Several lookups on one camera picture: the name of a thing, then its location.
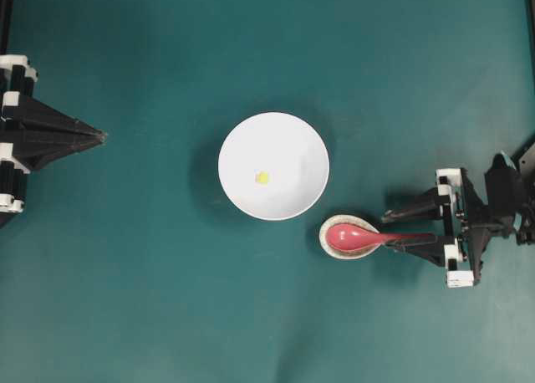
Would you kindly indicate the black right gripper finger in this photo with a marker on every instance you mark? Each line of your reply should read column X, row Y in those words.
column 427, row 246
column 433, row 204

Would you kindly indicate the right gripper black-white body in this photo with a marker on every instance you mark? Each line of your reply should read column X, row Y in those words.
column 465, row 233

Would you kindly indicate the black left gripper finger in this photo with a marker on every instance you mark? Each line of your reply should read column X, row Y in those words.
column 54, row 117
column 50, row 149

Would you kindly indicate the left gripper black-white body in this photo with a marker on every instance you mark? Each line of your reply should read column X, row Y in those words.
column 16, row 75

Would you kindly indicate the pink plastic soup spoon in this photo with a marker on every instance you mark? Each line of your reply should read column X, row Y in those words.
column 349, row 237

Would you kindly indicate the yellow hexagonal prism block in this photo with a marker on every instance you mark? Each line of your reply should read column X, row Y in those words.
column 262, row 178

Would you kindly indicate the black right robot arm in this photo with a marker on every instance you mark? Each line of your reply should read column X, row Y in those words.
column 510, row 197

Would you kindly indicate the speckled teardrop spoon rest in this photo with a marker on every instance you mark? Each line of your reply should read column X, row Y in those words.
column 335, row 253

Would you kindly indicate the white round bowl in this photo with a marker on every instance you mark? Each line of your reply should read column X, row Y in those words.
column 290, row 150

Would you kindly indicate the black left frame rail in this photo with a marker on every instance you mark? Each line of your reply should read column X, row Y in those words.
column 6, row 8

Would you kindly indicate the black frame rail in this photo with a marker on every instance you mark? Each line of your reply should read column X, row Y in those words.
column 530, row 24
column 6, row 8

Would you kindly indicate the black right frame rail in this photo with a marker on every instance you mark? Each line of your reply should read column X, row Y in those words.
column 530, row 24

